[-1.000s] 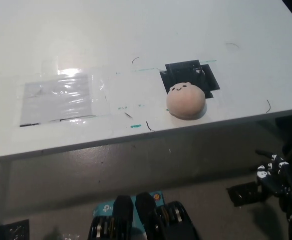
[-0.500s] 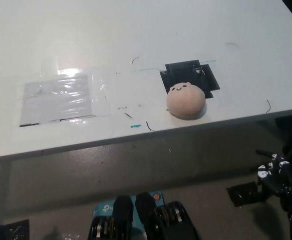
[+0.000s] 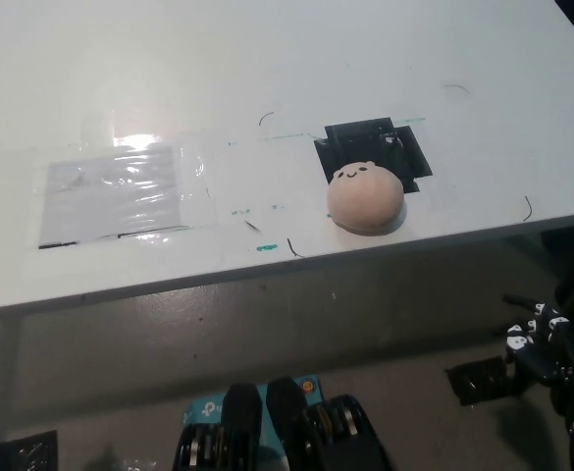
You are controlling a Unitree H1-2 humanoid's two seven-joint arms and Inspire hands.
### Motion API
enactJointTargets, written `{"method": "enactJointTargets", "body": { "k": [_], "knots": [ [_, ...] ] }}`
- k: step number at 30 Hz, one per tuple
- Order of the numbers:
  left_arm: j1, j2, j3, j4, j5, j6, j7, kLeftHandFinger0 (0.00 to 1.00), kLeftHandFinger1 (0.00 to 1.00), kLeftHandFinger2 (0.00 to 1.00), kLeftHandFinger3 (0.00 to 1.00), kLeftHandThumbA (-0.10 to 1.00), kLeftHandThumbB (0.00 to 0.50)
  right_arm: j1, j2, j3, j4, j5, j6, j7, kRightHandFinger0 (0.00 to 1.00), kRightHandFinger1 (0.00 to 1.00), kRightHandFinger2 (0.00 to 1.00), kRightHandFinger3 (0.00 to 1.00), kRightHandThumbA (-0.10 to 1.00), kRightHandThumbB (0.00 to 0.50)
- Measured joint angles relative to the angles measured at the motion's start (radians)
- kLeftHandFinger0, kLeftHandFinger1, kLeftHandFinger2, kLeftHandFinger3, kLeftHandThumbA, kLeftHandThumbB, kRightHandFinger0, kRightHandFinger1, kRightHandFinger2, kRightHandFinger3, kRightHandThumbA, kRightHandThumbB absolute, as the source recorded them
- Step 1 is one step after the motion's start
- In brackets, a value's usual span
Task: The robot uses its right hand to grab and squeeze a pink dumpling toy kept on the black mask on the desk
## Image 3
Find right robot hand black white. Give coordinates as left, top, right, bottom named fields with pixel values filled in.
left=502, top=292, right=574, bottom=429

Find pink dumpling toy smiling face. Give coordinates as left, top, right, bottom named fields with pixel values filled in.
left=326, top=161, right=407, bottom=236

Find black robot torso blocks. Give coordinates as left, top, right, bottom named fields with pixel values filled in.
left=173, top=376, right=393, bottom=471

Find black tape mask patch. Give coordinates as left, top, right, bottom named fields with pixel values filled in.
left=314, top=116, right=434, bottom=194

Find teal router box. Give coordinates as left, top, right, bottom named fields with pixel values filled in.
left=182, top=375, right=326, bottom=465

